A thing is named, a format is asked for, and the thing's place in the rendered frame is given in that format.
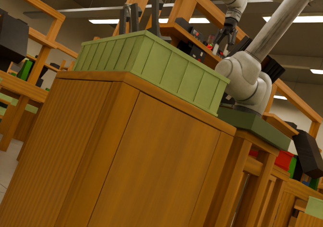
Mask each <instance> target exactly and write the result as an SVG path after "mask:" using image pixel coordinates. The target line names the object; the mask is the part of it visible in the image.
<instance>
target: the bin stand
mask: <svg viewBox="0 0 323 227"><path fill-rule="evenodd" d="M248 156H249V157H251V158H253V159H256V157H254V156H251V155H248ZM271 175H272V176H274V177H276V178H277V179H276V181H275V184H274V187H273V191H272V194H271V197H270V200H269V203H268V206H267V209H266V212H265V215H264V218H263V221H262V224H261V227H272V226H273V222H274V219H275V216H276V213H277V210H278V207H279V204H280V201H281V198H282V195H283V192H284V189H285V186H286V183H287V182H288V180H289V177H290V173H289V172H287V171H285V170H283V169H282V168H280V167H278V166H276V165H273V169H272V172H271ZM249 178H250V174H249V175H248V178H247V181H246V184H245V187H244V190H243V193H242V196H241V199H240V202H239V205H238V208H237V211H236V214H235V217H234V220H233V223H232V226H231V227H233V226H234V223H235V220H236V216H237V213H238V210H239V208H240V205H241V202H242V199H243V196H244V193H245V190H246V187H247V184H248V181H249Z"/></svg>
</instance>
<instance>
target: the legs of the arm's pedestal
mask: <svg viewBox="0 0 323 227"><path fill-rule="evenodd" d="M233 137H234V138H233V141H232V144H231V147H230V149H229V152H228V155H227V158H226V160H225V163H224V167H223V169H222V172H221V175H220V178H219V181H218V184H217V187H216V190H215V192H214V195H213V198H212V201H211V204H210V207H209V210H208V212H207V215H206V218H205V221H204V224H203V227H224V225H225V222H226V219H227V216H228V213H229V210H230V207H231V204H232V201H233V198H234V195H235V192H236V189H237V187H238V184H239V181H240V178H241V175H242V172H243V173H246V174H250V178H249V181H248V184H247V187H246V190H245V193H244V196H243V199H242V202H241V205H240V208H239V210H238V213H237V216H236V220H235V223H234V226H233V227H253V226H254V223H255V220H256V217H257V214H258V211H259V208H260V205H261V202H262V199H263V196H264V193H265V190H266V187H267V184H268V181H269V178H270V175H271V172H272V169H273V165H274V162H275V159H276V156H274V155H272V154H271V153H268V152H264V151H258V154H257V157H256V159H253V158H251V157H249V156H248V154H249V151H250V148H251V145H252V143H251V142H249V141H248V140H246V139H243V138H239V137H235V136H233Z"/></svg>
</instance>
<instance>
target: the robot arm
mask: <svg viewBox="0 0 323 227"><path fill-rule="evenodd" d="M221 1H223V2H224V3H225V4H226V6H227V8H228V10H227V13H226V16H225V22H224V27H223V28H222V29H218V32H217V34H216V36H215V38H214V40H213V44H214V47H213V52H212V55H214V56H215V55H216V52H217V50H218V47H219V43H220V42H221V41H222V39H223V38H224V37H225V36H226V35H228V43H227V44H226V47H225V49H224V52H223V55H224V56H225V57H226V56H227V53H228V51H229V50H230V47H231V46H232V45H234V44H235V40H236V35H237V33H238V30H237V29H236V25H237V23H238V22H239V20H240V17H241V14H242V13H243V11H244V9H245V7H246V5H247V2H248V0H221ZM272 1H275V2H279V3H281V5H280V6H279V7H278V8H277V10H276V11H275V12H274V14H273V15H272V16H271V18H270V19H269V20H268V21H267V23H266V24H265V25H264V27H263V28H262V29H261V30H260V32H259V33H258V34H257V36H256V37H255V38H254V39H253V41H252V42H251V43H250V44H249V46H248V47H247V48H246V50H245V51H239V52H237V53H236V54H234V55H233V56H231V57H227V58H224V59H222V60H221V61H220V62H218V64H217V65H216V67H215V71H216V72H218V73H219V74H221V75H223V76H225V77H226V78H228V79H230V83H229V84H227V85H226V88H225V90H224V91H225V93H227V94H228V95H229V96H231V97H233V98H234V100H235V101H236V102H235V105H234V107H233V110H237V111H242V112H246V113H250V114H256V115H257V116H259V117H260V118H261V117H262V114H263V112H264V110H265V108H266V106H267V103H268V101H269V98H270V95H271V91H272V81H271V79H270V77H269V76H268V75H267V74H266V73H264V72H262V71H261V62H262V61H263V60H264V58H265V57H266V56H267V54H268V53H269V52H270V51H271V49H272V48H273V47H274V46H275V44H276V43H277V42H278V40H279V39H280V38H281V37H282V35H283V34H284V33H285V32H286V31H287V29H288V28H289V27H290V26H291V24H292V23H293V22H294V20H295V19H296V18H297V17H298V15H299V14H300V13H301V12H302V10H303V9H304V8H305V6H316V7H323V0H272Z"/></svg>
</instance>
